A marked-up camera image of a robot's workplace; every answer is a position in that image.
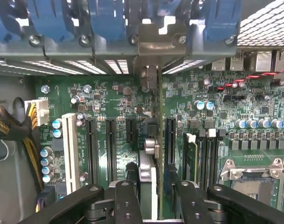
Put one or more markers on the CPU socket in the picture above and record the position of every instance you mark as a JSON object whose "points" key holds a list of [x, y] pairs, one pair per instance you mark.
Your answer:
{"points": [[254, 191]]}

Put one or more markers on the black power connector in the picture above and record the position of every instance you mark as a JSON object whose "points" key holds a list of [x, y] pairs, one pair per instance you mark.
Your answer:
{"points": [[47, 193]]}

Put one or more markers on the blue slot latch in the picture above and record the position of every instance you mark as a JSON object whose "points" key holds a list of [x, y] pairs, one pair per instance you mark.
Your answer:
{"points": [[153, 9], [219, 18], [107, 21]]}

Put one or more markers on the green motherboard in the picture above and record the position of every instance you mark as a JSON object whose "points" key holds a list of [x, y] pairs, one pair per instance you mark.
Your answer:
{"points": [[114, 93]]}

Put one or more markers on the short black expansion slot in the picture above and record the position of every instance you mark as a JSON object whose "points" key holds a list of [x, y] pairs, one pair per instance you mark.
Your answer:
{"points": [[131, 130]]}

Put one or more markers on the white power connector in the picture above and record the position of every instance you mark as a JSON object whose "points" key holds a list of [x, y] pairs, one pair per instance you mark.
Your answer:
{"points": [[42, 112]]}

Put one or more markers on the open PC case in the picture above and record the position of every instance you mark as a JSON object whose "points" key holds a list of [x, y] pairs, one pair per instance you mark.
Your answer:
{"points": [[62, 53]]}

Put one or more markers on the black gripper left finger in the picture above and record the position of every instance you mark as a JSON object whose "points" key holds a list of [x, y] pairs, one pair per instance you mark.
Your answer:
{"points": [[69, 203]]}

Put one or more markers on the long black expansion slot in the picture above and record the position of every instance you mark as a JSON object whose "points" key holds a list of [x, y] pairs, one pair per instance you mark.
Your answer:
{"points": [[171, 140], [111, 151], [92, 151]]}

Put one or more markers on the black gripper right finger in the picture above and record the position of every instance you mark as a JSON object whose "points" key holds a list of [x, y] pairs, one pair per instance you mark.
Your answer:
{"points": [[244, 205]]}

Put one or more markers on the white expansion slot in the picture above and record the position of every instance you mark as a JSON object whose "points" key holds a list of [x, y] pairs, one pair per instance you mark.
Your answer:
{"points": [[70, 154]]}

